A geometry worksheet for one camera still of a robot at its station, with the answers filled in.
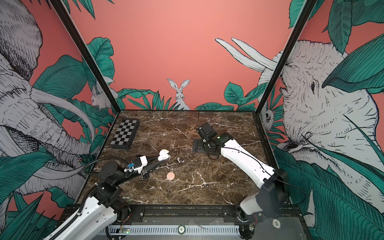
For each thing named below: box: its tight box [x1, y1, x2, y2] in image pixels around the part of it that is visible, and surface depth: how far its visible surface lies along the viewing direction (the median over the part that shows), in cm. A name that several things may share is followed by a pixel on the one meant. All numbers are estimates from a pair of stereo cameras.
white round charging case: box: [157, 149, 170, 161], surface depth 63 cm
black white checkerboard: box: [109, 119, 141, 150], surface depth 103 cm
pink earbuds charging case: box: [166, 172, 175, 181], surface depth 88 cm
